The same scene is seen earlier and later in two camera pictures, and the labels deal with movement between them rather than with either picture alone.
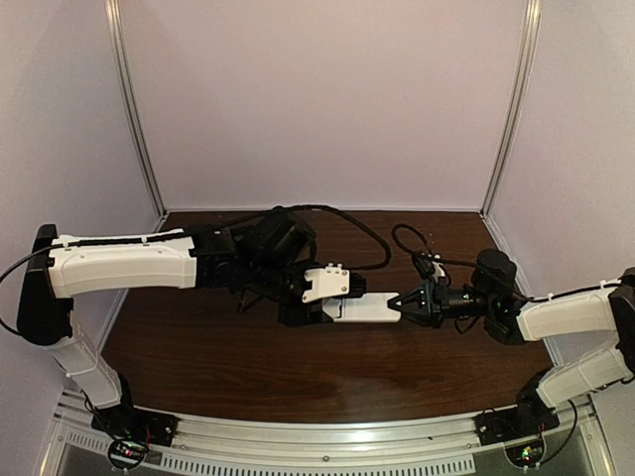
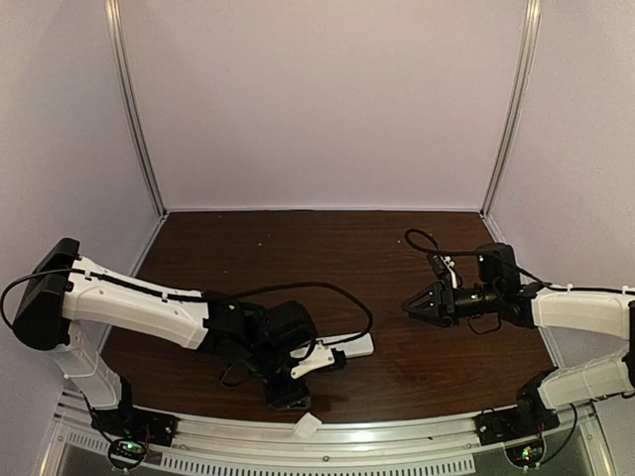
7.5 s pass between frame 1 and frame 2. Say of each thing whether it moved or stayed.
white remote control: moved
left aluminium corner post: stayed
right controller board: stayed
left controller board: stayed
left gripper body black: moved
